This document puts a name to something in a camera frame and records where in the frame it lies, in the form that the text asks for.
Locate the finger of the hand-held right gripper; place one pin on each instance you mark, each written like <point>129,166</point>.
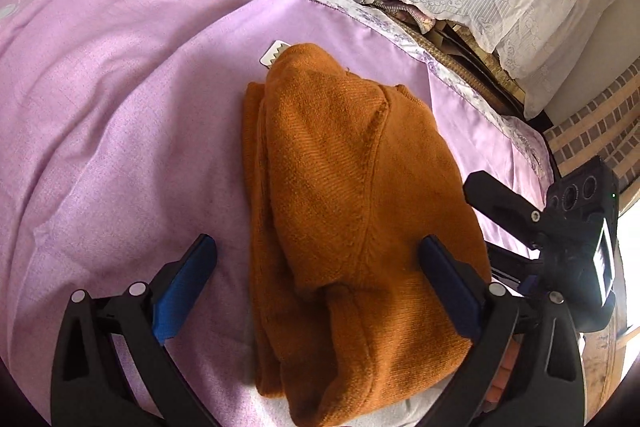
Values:
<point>517,272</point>
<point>500,202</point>

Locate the pink bed sheet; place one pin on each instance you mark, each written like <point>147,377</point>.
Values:
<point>125,132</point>

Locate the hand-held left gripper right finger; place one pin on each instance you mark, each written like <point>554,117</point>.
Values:
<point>457,292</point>

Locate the orange knit sweater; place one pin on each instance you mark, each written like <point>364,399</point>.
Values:
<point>340,207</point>

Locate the white sheet tag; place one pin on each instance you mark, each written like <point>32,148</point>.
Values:
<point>271,53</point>

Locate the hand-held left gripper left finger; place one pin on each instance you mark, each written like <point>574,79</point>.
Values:
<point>177,297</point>

